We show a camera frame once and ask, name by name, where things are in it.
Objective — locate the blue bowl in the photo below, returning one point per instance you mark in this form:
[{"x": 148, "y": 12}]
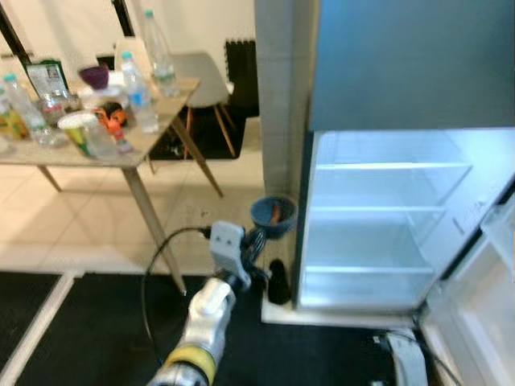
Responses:
[{"x": 283, "y": 225}]

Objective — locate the orange carrot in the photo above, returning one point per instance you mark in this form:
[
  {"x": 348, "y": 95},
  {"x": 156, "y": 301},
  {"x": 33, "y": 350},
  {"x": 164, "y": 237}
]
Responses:
[{"x": 275, "y": 215}]

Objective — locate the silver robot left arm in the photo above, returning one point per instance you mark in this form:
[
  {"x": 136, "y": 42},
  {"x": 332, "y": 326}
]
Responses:
[{"x": 205, "y": 322}]

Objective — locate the glass fridge shelf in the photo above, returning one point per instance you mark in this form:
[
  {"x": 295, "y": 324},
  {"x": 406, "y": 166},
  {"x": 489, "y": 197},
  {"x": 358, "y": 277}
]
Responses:
[
  {"x": 370, "y": 210},
  {"x": 362, "y": 271},
  {"x": 386, "y": 166}
]

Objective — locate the grey-blue fridge freezer door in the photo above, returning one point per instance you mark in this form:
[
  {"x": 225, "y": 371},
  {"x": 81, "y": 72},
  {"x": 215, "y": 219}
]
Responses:
[{"x": 410, "y": 64}]

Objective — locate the white-lined fridge lower door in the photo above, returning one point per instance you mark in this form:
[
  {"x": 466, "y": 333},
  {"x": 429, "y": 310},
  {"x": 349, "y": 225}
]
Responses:
[{"x": 479, "y": 322}]

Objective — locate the grey fridge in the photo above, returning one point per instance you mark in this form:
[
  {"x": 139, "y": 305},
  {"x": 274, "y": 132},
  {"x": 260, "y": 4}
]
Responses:
[{"x": 483, "y": 161}]

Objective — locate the black cone-shaped object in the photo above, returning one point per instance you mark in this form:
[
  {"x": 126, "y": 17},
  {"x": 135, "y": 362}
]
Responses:
[{"x": 279, "y": 285}]

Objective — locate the black rug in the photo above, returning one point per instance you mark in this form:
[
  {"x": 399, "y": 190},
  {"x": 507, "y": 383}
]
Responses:
[{"x": 245, "y": 137}]

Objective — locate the light wooden table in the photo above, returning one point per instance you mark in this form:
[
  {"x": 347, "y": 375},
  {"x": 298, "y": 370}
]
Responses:
[{"x": 153, "y": 137}]

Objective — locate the black foam tile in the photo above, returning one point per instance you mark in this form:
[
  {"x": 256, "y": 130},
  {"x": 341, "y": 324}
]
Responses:
[{"x": 243, "y": 76}]

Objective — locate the grey chair wooden legs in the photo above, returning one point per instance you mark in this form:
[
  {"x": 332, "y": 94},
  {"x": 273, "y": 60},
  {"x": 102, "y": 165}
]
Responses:
[{"x": 203, "y": 80}]

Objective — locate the blue-label water bottle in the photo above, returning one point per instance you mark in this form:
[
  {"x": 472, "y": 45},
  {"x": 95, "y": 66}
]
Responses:
[{"x": 142, "y": 100}]

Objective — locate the clear plastic cup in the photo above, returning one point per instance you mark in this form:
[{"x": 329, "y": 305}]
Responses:
[{"x": 103, "y": 143}]

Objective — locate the tall clear water bottle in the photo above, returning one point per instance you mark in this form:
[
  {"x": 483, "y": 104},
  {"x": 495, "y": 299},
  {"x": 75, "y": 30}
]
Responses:
[{"x": 162, "y": 68}]

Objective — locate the white green noodle cup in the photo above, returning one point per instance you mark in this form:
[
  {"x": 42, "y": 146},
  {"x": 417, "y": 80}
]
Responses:
[{"x": 76, "y": 133}]

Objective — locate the white floor tape strip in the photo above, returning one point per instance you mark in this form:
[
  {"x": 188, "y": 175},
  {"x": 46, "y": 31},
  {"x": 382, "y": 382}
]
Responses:
[{"x": 40, "y": 322}]

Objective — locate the purple bowl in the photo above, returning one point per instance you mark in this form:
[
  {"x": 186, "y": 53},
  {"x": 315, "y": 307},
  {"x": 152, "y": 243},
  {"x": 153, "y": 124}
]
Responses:
[{"x": 94, "y": 77}]

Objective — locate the clear glass jar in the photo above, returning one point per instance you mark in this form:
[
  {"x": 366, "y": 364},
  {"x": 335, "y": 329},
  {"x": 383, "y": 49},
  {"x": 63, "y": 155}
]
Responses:
[{"x": 58, "y": 106}]

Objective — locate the green-cap water bottle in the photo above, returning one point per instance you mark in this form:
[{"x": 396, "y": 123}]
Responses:
[{"x": 28, "y": 117}]

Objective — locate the dark green package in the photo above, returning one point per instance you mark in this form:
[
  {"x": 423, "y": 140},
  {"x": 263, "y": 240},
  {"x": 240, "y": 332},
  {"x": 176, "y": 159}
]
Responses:
[{"x": 48, "y": 79}]

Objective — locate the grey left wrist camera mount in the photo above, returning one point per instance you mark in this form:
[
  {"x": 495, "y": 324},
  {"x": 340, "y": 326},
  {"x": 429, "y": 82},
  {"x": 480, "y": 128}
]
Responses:
[{"x": 228, "y": 248}]

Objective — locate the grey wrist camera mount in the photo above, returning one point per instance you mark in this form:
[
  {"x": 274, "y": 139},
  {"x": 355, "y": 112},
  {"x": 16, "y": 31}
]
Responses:
[
  {"x": 406, "y": 358},
  {"x": 228, "y": 248}
]

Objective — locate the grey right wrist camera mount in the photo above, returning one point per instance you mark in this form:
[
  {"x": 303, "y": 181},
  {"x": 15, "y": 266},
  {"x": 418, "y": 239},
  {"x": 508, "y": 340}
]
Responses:
[{"x": 406, "y": 358}]

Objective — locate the black window frame bar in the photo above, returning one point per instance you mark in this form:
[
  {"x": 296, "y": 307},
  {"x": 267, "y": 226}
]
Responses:
[
  {"x": 14, "y": 36},
  {"x": 123, "y": 16}
]

